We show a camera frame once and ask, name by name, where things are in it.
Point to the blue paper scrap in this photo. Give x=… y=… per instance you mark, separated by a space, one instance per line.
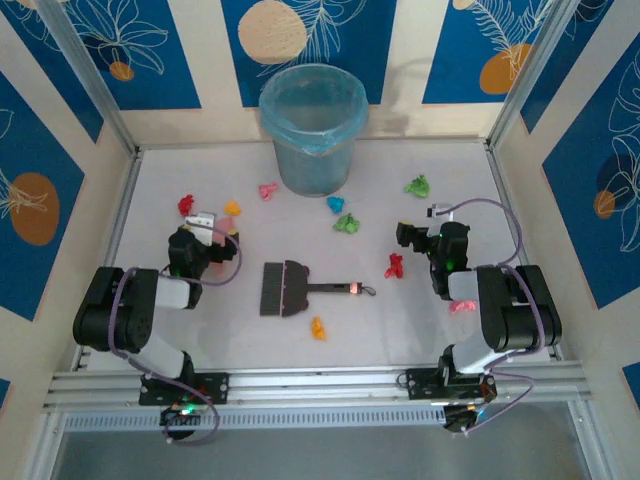
x=335 y=203

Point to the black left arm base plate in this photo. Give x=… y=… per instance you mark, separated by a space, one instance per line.
x=215 y=387

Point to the yellow paper scrap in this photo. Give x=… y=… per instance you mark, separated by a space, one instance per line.
x=231 y=207

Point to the orange paper scrap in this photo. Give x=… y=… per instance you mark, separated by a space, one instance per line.
x=318 y=328

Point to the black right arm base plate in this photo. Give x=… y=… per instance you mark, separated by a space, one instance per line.
x=422 y=382

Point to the red paper scrap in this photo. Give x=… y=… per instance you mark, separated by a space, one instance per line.
x=186 y=204
x=394 y=266

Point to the pink paper scrap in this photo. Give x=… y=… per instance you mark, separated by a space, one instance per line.
x=462 y=306
x=266 y=191

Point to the aluminium table side rail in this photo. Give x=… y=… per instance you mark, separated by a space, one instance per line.
x=122 y=210
x=505 y=190

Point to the black hand brush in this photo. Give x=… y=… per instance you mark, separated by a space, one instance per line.
x=292 y=290

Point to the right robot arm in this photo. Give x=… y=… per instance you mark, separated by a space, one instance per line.
x=520 y=320

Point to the bin with blue liner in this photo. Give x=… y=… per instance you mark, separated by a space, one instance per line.
x=312 y=165

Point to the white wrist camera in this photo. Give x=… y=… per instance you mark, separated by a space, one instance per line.
x=200 y=222
x=439 y=210

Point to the aluminium mounting rail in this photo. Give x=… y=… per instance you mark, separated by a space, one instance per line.
x=320 y=380

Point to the green paper scrap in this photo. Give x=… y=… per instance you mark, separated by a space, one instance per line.
x=346 y=223
x=417 y=186

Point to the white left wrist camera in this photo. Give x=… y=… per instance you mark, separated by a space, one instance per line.
x=200 y=222

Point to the aluminium frame post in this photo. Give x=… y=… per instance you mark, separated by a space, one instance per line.
x=90 y=80
x=535 y=75

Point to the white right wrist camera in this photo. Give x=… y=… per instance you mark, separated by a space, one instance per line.
x=439 y=210

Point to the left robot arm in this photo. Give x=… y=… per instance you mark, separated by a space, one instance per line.
x=125 y=320

